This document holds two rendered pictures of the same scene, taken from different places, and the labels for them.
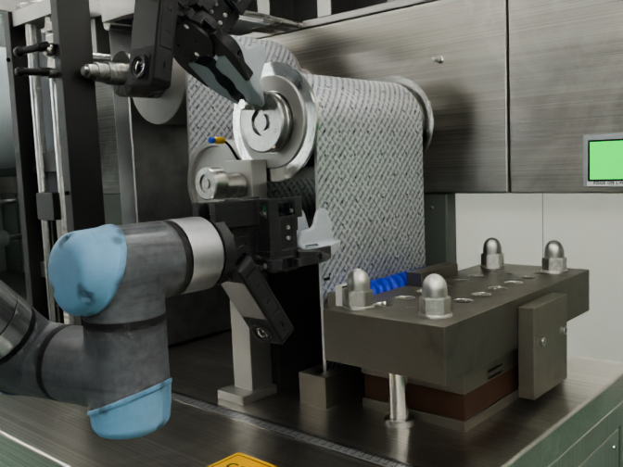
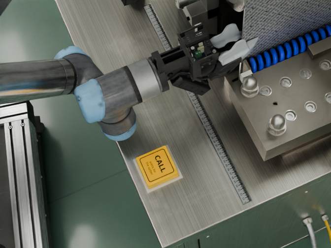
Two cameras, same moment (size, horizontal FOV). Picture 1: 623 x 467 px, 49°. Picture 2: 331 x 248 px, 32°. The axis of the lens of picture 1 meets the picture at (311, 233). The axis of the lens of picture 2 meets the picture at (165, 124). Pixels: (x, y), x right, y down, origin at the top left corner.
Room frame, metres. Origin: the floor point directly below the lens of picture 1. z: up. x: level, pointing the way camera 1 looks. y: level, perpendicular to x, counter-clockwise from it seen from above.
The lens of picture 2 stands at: (0.27, -0.19, 2.07)
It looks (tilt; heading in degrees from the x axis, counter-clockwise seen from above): 67 degrees down; 35
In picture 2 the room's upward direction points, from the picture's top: 11 degrees counter-clockwise
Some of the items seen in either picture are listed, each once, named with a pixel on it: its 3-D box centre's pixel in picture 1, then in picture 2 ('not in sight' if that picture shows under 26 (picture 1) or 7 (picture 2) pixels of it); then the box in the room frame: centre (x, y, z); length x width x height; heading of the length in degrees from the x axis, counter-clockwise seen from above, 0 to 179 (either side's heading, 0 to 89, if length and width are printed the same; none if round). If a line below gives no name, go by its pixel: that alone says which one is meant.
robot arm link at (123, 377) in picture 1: (114, 370); (111, 110); (0.63, 0.19, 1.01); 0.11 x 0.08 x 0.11; 63
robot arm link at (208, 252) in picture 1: (186, 254); (145, 77); (0.68, 0.13, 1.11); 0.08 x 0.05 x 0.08; 48
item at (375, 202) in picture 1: (375, 223); (297, 15); (0.92, -0.09, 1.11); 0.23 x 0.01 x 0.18; 138
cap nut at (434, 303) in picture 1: (434, 294); (278, 122); (0.72, -0.13, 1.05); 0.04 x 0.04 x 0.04
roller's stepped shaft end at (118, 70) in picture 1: (102, 72); not in sight; (0.97, 0.28, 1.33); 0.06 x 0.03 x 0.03; 138
